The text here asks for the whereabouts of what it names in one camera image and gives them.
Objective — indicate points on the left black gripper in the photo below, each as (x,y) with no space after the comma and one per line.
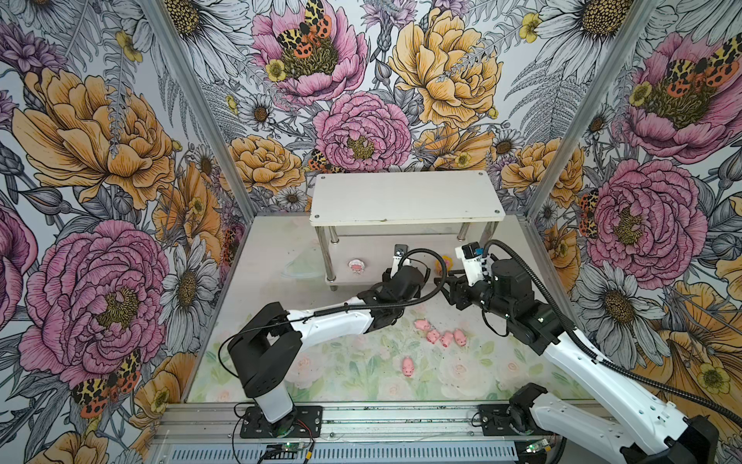
(385,275)

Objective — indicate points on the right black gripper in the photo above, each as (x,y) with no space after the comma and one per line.
(459,287)

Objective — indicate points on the white hooded pink doll toy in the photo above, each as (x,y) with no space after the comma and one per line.
(356,266)

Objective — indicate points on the pink bear yellow flower toy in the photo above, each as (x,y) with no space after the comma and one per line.
(446,268)

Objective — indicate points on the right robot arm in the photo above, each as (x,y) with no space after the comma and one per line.
(642,428)

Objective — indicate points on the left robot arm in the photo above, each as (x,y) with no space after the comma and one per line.
(263,351)

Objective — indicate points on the white two-tier shelf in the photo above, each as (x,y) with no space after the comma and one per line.
(364,215)

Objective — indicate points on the pink pig toy upper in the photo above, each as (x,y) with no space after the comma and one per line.
(422,325)

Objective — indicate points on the pink pig toy left pair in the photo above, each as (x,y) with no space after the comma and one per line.
(433,336)

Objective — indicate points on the pink pig toy right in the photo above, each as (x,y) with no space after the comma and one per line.
(460,338)

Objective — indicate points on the pink pig toy middle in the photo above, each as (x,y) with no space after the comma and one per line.
(447,339)

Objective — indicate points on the pink pig toy front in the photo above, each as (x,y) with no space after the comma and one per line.
(408,367)

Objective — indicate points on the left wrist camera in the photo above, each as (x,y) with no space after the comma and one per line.
(398,260)

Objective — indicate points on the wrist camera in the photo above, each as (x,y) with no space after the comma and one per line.
(398,260)
(473,261)

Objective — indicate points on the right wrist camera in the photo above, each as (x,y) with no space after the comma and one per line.
(473,261)

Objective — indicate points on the right aluminium corner post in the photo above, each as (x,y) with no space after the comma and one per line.
(628,36)

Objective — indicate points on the aluminium corner post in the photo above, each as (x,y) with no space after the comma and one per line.
(180,65)
(628,36)

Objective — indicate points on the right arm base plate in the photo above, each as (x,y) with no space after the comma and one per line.
(500,419)

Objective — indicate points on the white vented cable duct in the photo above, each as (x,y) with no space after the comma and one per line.
(349,452)

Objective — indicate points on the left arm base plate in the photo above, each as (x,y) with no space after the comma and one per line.
(302,422)

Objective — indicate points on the left aluminium corner post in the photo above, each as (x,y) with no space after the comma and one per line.
(180,65)

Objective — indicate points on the aluminium front rail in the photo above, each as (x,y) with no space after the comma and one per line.
(366,422)

